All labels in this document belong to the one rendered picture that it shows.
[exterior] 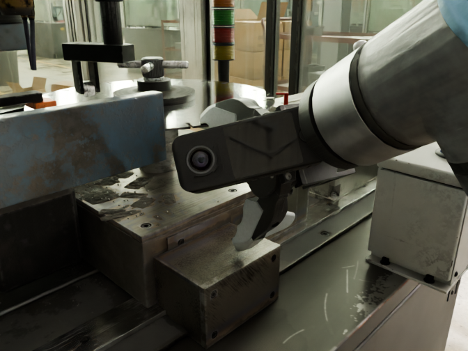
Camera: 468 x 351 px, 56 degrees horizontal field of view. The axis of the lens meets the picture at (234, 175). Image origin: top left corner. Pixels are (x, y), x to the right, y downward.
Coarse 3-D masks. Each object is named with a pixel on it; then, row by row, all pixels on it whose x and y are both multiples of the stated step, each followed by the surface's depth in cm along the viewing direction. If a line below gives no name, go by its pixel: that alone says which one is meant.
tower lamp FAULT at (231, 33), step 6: (216, 30) 83; (222, 30) 83; (228, 30) 83; (234, 30) 84; (216, 36) 84; (222, 36) 83; (228, 36) 83; (234, 36) 85; (216, 42) 84; (222, 42) 83; (228, 42) 84; (234, 42) 85
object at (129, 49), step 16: (112, 16) 49; (112, 32) 50; (64, 48) 52; (80, 48) 51; (96, 48) 50; (112, 48) 50; (128, 48) 50; (80, 64) 52; (96, 64) 53; (80, 80) 53; (96, 80) 54
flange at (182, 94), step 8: (136, 80) 59; (168, 80) 59; (120, 88) 62; (128, 88) 61; (136, 88) 60; (144, 88) 58; (152, 88) 58; (160, 88) 58; (168, 88) 59; (176, 88) 60; (184, 88) 61; (192, 88) 62; (168, 96) 56; (176, 96) 56; (184, 96) 57; (192, 96) 59; (168, 104) 56
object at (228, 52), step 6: (216, 48) 84; (222, 48) 84; (228, 48) 84; (234, 48) 86; (216, 54) 85; (222, 54) 84; (228, 54) 85; (234, 54) 86; (216, 60) 85; (222, 60) 85; (228, 60) 85
